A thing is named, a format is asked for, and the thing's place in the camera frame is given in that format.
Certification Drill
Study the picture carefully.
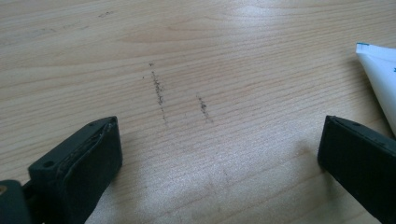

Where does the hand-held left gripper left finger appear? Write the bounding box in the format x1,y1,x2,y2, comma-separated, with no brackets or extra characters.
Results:
23,116,123,224

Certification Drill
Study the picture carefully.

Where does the white tube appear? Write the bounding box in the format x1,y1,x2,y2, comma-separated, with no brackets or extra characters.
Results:
355,41,396,136

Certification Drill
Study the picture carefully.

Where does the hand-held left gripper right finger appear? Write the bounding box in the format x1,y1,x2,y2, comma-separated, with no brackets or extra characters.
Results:
317,115,396,224

